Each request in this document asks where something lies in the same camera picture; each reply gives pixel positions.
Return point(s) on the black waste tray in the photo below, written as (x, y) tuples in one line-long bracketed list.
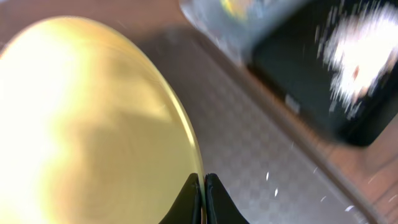
[(294, 62)]

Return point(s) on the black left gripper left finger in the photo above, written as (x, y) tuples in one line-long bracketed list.
[(186, 208)]

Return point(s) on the clear plastic bin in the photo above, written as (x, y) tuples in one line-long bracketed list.
[(237, 37)]

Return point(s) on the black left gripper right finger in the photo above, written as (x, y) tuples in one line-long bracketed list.
[(220, 207)]

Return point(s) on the orange green snack wrapper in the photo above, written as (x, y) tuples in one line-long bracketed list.
[(236, 8)]

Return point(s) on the yellow round plate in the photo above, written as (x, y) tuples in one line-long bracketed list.
[(91, 132)]

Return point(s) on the rice and peanut scraps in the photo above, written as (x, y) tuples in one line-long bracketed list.
[(358, 44)]

